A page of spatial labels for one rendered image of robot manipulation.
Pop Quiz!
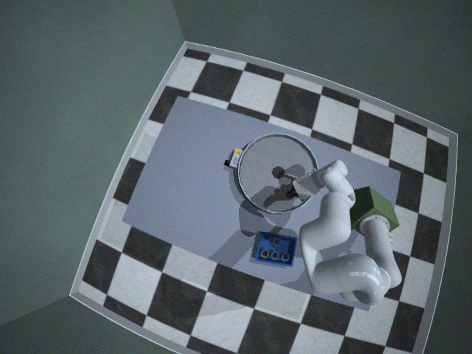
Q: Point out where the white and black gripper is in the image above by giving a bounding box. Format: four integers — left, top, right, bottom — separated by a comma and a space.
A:
285, 172, 321, 201

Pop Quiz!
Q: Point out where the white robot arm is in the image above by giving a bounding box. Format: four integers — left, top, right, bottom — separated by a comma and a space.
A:
299, 160, 402, 305

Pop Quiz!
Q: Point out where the blue tray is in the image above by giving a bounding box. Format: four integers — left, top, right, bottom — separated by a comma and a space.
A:
255, 231, 297, 267

